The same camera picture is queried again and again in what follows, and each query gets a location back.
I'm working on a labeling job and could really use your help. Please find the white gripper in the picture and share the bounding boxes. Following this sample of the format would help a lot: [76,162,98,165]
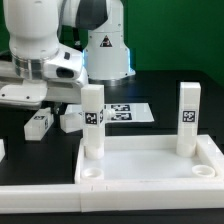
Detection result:
[0,59,88,116]

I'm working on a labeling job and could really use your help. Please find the white desk top tray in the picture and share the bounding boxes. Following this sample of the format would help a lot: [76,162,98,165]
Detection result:
[74,135,224,184]

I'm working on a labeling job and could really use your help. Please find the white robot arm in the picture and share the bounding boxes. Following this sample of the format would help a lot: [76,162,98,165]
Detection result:
[0,0,135,108]

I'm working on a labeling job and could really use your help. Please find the white block left edge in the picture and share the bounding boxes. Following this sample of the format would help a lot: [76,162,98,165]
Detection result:
[0,139,5,162]

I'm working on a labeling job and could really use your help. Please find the white marker paper sheet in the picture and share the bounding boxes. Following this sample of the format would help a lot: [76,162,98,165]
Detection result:
[63,103,154,123]

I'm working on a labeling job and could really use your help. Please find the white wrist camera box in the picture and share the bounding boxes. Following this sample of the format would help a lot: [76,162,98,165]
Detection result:
[43,44,88,87]

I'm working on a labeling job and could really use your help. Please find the white front guide rail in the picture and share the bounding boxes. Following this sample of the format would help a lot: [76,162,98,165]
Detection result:
[0,182,224,214]

